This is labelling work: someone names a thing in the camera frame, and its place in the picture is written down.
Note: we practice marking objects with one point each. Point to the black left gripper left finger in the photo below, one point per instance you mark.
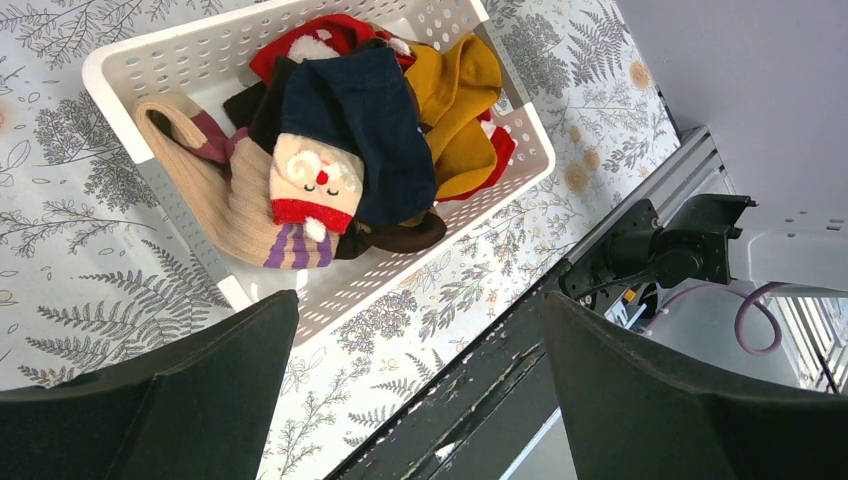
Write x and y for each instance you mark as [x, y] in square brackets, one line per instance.
[197, 408]

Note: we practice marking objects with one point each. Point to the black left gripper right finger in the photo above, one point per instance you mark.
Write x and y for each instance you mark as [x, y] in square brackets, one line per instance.
[635, 409]

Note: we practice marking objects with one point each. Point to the purple striped beige sock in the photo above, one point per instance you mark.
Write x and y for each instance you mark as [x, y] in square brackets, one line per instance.
[224, 180]

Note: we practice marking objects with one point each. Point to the dark brown sock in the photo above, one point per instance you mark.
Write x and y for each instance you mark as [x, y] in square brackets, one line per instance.
[257, 109]

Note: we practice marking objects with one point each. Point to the white plastic basket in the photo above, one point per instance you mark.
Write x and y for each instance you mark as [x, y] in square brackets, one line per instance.
[207, 60]

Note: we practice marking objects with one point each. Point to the navy blue sock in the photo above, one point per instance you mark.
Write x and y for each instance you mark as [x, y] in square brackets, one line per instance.
[347, 145]

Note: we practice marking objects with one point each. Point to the mustard yellow striped sock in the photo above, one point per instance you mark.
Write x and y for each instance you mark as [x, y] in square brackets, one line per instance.
[453, 89]

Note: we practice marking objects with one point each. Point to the red white striped sock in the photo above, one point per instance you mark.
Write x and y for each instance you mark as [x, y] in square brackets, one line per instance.
[500, 152]

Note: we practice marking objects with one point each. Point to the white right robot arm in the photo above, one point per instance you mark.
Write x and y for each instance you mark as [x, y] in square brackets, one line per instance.
[716, 238]

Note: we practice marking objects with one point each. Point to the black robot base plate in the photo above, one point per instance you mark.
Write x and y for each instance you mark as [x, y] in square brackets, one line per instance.
[477, 414]

